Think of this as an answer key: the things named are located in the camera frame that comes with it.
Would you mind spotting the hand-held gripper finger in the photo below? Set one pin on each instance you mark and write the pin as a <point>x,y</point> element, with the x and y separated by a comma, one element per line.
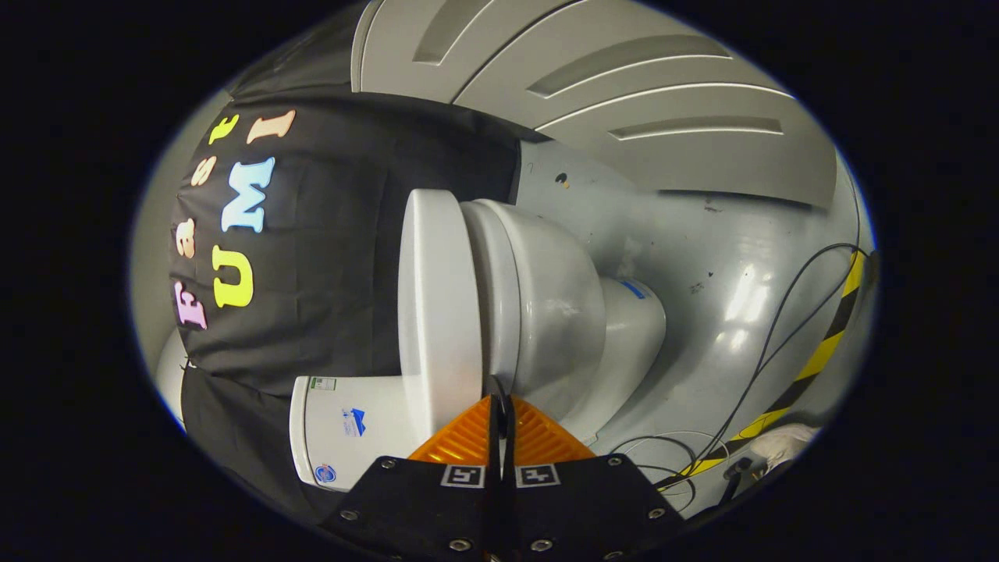
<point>492,507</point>
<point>511,507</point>

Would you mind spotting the white toilet lid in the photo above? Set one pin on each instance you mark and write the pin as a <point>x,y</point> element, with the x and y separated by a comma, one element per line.
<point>437,312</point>

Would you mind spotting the white toilet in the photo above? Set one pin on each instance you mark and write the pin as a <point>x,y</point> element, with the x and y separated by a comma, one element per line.
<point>562,312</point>

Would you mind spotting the white toilet seat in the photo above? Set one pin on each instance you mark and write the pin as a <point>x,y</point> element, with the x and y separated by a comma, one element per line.
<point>495,273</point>

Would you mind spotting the white fabric object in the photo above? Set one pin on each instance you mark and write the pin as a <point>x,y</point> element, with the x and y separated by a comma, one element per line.
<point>780,442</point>

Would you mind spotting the black backdrop cloth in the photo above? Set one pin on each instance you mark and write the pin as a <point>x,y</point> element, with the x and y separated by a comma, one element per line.
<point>335,234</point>

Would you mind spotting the yellow black hazard tape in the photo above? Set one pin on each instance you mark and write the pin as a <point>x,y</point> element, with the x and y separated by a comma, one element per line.
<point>819,359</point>

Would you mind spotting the large ceiling light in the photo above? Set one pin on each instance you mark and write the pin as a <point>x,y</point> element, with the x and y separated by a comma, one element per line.
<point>168,375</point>

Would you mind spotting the grey drawer cabinet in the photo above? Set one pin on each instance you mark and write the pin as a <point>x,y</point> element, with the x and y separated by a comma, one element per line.
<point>624,117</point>

